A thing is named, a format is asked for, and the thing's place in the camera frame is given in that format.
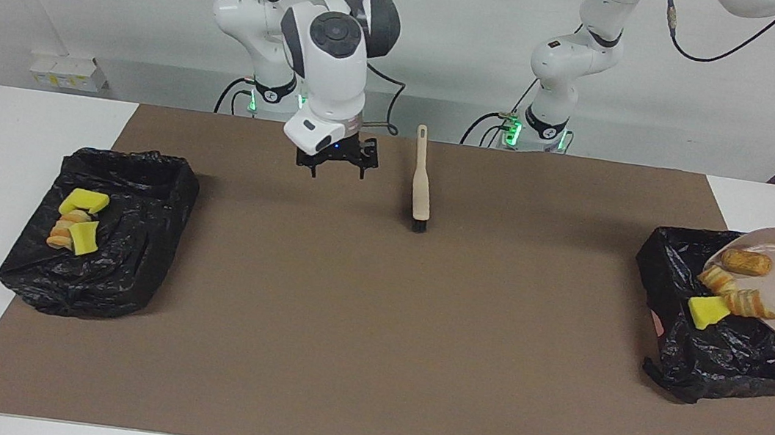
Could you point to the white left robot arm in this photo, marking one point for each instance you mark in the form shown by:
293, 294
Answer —
570, 55

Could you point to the brown table mat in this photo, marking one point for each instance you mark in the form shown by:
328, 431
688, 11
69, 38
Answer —
364, 407

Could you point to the pale crumbly toy bread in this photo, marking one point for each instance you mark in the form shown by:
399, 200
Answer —
60, 233

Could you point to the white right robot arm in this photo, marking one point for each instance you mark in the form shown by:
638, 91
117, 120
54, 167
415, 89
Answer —
331, 77

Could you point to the striped toy croissant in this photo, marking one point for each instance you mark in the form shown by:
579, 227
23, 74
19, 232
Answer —
716, 280
750, 303

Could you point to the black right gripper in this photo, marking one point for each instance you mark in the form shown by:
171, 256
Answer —
355, 151

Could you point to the brown toy pastry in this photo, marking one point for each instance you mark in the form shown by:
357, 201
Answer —
746, 262

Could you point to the wavy yellow sponge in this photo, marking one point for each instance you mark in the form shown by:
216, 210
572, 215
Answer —
707, 313

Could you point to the black bag lined pink bin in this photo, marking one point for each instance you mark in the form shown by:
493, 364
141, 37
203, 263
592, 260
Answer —
724, 362

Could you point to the beige brush black bristles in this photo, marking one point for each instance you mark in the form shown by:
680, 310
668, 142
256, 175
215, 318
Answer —
422, 185

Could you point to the large yellow sponge piece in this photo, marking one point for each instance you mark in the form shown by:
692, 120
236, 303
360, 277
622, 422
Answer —
83, 201

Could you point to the small yellow sponge piece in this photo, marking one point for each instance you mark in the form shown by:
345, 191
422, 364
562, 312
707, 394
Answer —
84, 239

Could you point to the white wall socket box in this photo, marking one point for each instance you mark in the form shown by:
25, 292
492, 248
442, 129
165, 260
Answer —
69, 73

